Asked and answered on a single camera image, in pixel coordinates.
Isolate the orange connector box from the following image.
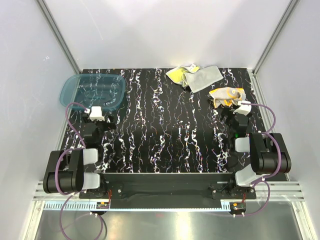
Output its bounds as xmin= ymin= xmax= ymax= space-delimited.
xmin=96 ymin=201 xmax=110 ymax=209
xmin=230 ymin=202 xmax=247 ymax=214

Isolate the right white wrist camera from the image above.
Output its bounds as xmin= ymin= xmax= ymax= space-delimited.
xmin=233 ymin=100 xmax=252 ymax=116

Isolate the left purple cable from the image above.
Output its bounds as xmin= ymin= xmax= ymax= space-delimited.
xmin=53 ymin=102 xmax=107 ymax=240

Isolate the aluminium frame rail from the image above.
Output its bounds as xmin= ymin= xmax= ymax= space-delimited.
xmin=33 ymin=181 xmax=304 ymax=212

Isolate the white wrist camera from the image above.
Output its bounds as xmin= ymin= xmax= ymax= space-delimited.
xmin=233 ymin=100 xmax=252 ymax=116
xmin=84 ymin=106 xmax=105 ymax=122

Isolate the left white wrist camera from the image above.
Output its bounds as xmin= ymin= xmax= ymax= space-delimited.
xmin=84 ymin=106 xmax=105 ymax=122

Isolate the blue transparent plastic container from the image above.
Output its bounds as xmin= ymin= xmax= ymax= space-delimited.
xmin=59 ymin=73 xmax=126 ymax=112

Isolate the left orange connector box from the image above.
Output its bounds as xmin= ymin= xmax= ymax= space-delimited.
xmin=96 ymin=201 xmax=110 ymax=209

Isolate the grey orange crumpled towel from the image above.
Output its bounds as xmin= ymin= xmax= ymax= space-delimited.
xmin=209 ymin=87 xmax=246 ymax=109

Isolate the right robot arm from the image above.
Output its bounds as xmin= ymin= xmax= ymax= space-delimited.
xmin=219 ymin=108 xmax=292 ymax=199

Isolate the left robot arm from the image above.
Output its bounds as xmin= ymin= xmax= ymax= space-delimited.
xmin=43 ymin=113 xmax=117 ymax=198

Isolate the right orange connector box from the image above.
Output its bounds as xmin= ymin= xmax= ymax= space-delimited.
xmin=230 ymin=202 xmax=247 ymax=214

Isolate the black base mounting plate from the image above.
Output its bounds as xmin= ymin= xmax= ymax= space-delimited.
xmin=78 ymin=171 xmax=257 ymax=210

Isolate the grey yellow frog towel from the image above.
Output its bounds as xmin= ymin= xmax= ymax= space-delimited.
xmin=166 ymin=64 xmax=224 ymax=93

